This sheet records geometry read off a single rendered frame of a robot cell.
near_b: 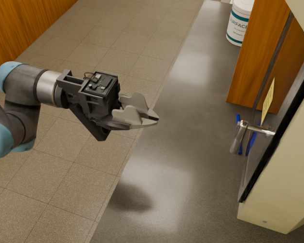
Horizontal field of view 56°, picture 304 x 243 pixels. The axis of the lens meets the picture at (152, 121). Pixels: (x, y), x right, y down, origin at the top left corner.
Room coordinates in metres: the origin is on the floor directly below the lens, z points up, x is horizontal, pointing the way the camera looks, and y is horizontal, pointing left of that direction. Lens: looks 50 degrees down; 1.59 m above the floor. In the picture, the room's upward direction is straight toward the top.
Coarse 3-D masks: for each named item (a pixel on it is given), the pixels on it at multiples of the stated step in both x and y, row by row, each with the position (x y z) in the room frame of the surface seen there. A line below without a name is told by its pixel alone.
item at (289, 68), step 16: (288, 32) 0.50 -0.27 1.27; (288, 48) 0.44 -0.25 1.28; (288, 64) 0.38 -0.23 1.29; (272, 80) 0.46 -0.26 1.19; (288, 80) 0.34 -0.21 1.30; (288, 96) 0.29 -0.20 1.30; (256, 112) 0.49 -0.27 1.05; (272, 112) 0.34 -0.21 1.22; (288, 112) 0.27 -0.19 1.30; (272, 128) 0.29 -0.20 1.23; (256, 144) 0.34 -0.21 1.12; (272, 144) 0.27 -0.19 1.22; (256, 160) 0.29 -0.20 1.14; (256, 176) 0.26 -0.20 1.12; (240, 192) 0.28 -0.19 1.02
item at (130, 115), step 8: (112, 112) 0.38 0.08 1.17; (120, 112) 0.38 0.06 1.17; (128, 112) 0.37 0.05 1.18; (136, 112) 0.37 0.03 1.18; (112, 120) 0.38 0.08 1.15; (120, 120) 0.37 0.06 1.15; (128, 120) 0.37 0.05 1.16; (136, 120) 0.37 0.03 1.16; (144, 120) 0.38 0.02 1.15; (152, 120) 0.38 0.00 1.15; (136, 128) 0.36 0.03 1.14
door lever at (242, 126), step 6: (240, 126) 0.32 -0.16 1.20; (246, 126) 0.32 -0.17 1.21; (252, 126) 0.32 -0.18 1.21; (258, 126) 0.32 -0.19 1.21; (240, 132) 0.32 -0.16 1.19; (258, 132) 0.31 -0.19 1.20; (264, 132) 0.31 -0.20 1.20; (234, 138) 0.32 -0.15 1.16; (240, 138) 0.31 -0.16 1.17; (264, 138) 0.30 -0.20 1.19; (234, 144) 0.32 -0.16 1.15; (240, 144) 0.31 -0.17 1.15; (234, 150) 0.32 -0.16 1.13
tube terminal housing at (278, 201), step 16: (288, 128) 0.26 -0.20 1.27; (288, 144) 0.25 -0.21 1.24; (272, 160) 0.25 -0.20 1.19; (288, 160) 0.25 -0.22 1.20; (272, 176) 0.25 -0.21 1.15; (288, 176) 0.24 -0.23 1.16; (256, 192) 0.25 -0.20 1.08; (272, 192) 0.24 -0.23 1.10; (288, 192) 0.24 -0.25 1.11; (240, 208) 0.27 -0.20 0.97; (256, 208) 0.25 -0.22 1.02; (272, 208) 0.24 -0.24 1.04; (288, 208) 0.23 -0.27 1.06; (256, 224) 0.24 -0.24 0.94; (272, 224) 0.23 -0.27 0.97; (288, 224) 0.22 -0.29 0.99
